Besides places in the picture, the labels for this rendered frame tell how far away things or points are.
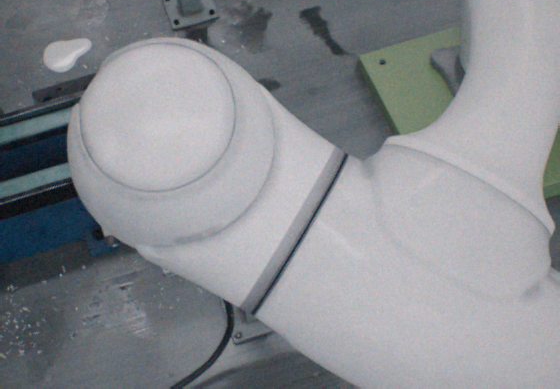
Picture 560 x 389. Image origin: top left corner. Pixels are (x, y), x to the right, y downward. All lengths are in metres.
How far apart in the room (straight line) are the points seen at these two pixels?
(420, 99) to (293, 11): 0.28
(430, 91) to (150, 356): 0.54
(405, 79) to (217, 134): 0.89
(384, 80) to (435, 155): 0.81
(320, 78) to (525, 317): 0.88
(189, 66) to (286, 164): 0.07
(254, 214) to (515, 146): 0.14
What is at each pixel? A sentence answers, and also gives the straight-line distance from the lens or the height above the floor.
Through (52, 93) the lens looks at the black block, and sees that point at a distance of 1.24.
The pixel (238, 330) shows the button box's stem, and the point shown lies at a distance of 1.04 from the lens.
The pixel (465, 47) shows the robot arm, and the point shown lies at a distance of 1.13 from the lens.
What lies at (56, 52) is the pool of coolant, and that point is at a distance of 1.37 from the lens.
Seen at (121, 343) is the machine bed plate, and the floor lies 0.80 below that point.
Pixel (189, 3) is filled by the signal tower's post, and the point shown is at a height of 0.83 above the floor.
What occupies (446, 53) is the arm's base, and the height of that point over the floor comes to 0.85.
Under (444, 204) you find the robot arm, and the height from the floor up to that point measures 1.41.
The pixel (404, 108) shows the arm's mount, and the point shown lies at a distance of 1.19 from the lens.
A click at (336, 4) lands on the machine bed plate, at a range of 1.37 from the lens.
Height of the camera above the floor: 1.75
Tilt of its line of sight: 56 degrees down
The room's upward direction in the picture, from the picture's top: 7 degrees counter-clockwise
